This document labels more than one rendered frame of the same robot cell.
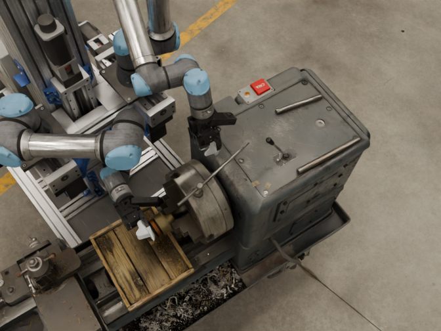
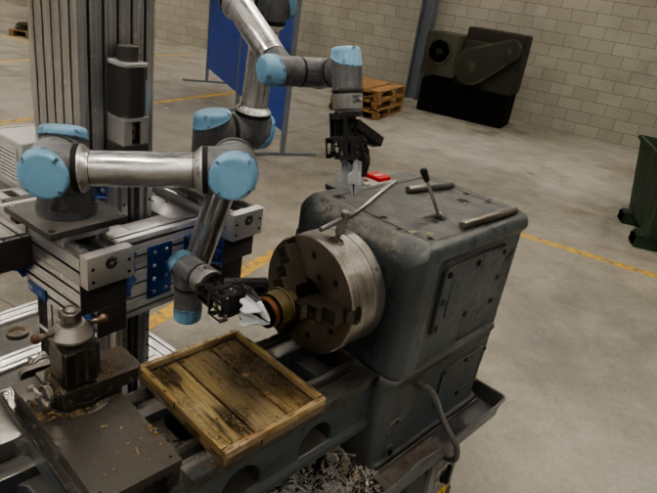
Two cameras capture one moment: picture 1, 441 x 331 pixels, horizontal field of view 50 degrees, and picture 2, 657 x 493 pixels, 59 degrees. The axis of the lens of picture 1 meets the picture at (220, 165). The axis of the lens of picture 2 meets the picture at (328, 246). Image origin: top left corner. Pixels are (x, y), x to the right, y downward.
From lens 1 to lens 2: 1.20 m
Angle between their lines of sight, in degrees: 39
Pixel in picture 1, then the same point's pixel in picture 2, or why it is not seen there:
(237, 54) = not seen: hidden behind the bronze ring
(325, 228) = (473, 416)
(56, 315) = (89, 446)
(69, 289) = (114, 410)
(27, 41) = (93, 77)
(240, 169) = (386, 222)
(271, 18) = not seen: hidden behind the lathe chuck
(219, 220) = (370, 285)
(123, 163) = (235, 178)
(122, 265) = (199, 401)
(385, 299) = not seen: outside the picture
